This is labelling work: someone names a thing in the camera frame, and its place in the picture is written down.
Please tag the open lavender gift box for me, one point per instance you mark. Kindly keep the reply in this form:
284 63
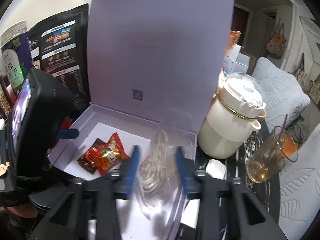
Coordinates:
143 57

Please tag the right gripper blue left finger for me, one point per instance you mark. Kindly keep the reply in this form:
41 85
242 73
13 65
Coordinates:
128 173

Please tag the dark red candy packet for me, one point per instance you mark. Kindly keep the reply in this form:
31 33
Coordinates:
92 159

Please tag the glass cup with spoon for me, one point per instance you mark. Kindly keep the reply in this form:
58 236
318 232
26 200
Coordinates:
277 152

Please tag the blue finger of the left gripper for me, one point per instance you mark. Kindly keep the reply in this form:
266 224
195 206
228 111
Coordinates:
65 134

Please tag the cream ceramic lidded pot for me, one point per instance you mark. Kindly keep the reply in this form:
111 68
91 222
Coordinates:
232 117

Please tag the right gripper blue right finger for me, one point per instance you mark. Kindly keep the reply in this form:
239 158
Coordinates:
185 171

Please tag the black phone on stand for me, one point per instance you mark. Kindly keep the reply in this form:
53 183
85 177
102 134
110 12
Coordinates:
19 115

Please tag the black snack bag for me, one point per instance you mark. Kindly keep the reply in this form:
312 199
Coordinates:
59 47

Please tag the light blue leaf cushion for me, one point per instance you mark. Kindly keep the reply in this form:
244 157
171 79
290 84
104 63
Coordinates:
299 190
283 95

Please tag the clear bag with white flower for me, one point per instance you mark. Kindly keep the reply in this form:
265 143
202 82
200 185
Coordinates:
157 174

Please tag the dark label plastic jar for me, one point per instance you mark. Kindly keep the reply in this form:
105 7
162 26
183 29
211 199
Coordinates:
16 61

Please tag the far light blue leaf cushion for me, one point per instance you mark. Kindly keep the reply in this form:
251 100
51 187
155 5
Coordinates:
283 95

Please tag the red cartoon snack packet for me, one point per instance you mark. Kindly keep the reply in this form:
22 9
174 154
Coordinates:
113 152

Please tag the near light blue leaf cushion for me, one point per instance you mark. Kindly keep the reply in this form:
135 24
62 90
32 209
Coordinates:
299 190

